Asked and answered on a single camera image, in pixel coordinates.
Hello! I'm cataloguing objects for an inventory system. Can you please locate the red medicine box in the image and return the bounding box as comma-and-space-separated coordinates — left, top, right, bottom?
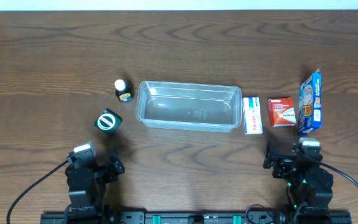
267, 98, 296, 127

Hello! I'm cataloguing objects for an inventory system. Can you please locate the green Zam-Buk box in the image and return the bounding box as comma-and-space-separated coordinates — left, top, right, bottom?
93, 108, 122, 135

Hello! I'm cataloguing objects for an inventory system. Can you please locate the white Panadol box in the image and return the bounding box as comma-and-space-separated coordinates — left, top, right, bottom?
243, 96, 263, 134

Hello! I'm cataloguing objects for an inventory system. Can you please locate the dark syrup bottle white cap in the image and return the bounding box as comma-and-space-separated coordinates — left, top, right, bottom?
114, 79, 133, 103

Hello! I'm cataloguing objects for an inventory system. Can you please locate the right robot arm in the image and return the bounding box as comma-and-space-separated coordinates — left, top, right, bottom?
263, 143, 333, 215

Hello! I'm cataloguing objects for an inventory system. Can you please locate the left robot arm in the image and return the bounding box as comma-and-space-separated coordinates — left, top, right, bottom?
65, 148, 125, 218

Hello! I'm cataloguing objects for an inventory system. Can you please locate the clear plastic container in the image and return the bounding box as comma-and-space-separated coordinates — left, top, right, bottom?
135, 81, 242, 133

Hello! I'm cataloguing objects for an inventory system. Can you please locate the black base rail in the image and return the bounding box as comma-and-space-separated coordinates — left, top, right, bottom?
40, 210, 352, 224

